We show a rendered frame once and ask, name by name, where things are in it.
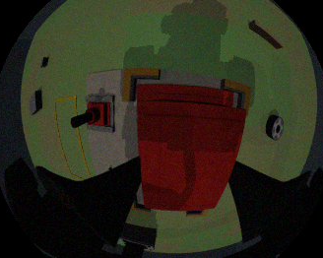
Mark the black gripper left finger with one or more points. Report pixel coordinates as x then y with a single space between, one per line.
103 201

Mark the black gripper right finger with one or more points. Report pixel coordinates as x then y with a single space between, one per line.
260 198

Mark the brown rectangular block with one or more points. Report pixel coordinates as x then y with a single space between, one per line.
270 37

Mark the black toy tyre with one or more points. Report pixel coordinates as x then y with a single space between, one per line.
275 127

